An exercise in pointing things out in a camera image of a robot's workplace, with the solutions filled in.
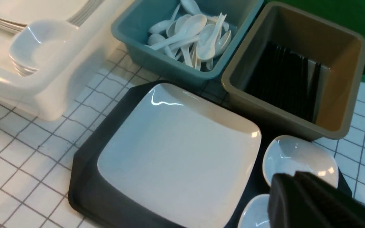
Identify white square rice plate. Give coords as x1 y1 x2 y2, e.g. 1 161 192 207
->
97 82 262 228

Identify green cloth backdrop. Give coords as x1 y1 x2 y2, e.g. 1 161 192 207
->
262 0 365 83

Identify tan plastic bin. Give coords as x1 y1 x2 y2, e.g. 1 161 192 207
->
221 2 365 141

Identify white spoons pile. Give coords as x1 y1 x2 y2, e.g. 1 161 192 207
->
146 0 233 71

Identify top stacked white square plate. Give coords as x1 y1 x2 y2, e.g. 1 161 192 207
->
0 0 87 24

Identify lower stacked small white bowls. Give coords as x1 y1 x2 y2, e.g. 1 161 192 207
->
9 56 39 77

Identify black chopsticks bundle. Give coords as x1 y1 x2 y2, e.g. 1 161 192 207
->
244 42 322 123

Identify large white plastic bin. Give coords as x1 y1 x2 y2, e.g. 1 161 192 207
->
0 0 133 121

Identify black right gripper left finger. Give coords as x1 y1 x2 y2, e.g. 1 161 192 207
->
267 173 329 228

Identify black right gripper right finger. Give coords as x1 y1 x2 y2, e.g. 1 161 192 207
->
294 171 365 228

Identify teal plastic bin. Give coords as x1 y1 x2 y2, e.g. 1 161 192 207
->
112 0 264 86

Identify top stacked small white bowl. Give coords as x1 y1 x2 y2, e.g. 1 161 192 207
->
9 19 79 69

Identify small white dish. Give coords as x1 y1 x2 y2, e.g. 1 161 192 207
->
262 135 339 188
237 194 270 228

